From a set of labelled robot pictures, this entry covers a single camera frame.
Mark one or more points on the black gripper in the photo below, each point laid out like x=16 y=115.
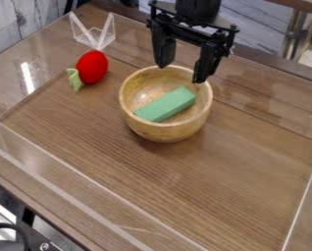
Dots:
x=191 y=21

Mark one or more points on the red felt fruit green leaf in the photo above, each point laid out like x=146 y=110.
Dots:
x=88 y=71

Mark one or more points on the wooden bowl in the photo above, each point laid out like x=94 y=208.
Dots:
x=143 y=87

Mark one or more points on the green rectangular block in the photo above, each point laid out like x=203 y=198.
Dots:
x=167 y=105

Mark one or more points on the metal table leg background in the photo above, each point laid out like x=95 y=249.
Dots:
x=297 y=35

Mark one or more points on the black table leg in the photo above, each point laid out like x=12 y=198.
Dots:
x=24 y=222

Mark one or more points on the clear acrylic corner bracket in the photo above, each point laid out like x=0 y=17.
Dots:
x=92 y=37

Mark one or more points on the clear acrylic tray wall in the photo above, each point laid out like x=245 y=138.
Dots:
x=100 y=220

